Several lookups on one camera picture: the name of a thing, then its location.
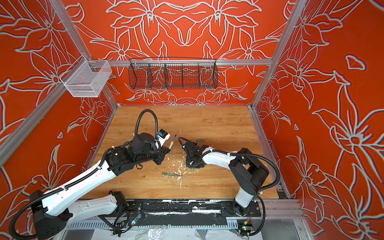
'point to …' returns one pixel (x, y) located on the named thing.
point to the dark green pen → (174, 175)
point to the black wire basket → (172, 73)
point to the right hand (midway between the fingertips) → (187, 164)
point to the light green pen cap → (192, 170)
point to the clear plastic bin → (86, 78)
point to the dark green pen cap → (200, 140)
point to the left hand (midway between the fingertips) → (169, 148)
